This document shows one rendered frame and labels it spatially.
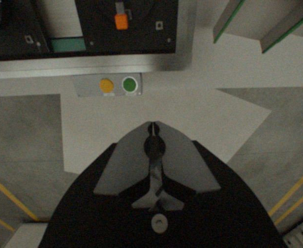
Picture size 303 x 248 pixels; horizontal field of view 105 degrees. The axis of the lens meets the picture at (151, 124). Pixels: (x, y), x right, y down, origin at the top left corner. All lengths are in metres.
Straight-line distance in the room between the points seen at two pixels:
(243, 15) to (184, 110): 0.33
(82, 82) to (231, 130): 0.66
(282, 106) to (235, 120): 1.53
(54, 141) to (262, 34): 2.19
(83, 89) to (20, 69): 0.19
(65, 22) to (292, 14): 0.53
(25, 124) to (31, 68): 1.74
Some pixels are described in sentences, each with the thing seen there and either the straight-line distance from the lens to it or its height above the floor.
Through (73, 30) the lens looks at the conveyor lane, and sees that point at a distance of 0.48.
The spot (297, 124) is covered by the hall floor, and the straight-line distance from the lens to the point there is 2.55.
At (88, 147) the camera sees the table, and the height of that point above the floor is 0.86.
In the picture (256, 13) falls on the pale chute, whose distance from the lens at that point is 0.39.
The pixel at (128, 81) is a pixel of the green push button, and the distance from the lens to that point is 0.38.
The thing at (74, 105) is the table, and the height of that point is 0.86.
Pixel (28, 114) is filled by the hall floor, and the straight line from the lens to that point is 2.11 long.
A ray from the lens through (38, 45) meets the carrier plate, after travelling 0.47.
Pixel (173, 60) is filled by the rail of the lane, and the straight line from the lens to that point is 0.39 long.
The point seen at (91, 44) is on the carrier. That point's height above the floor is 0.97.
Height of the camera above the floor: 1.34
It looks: 60 degrees down
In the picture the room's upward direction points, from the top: 178 degrees clockwise
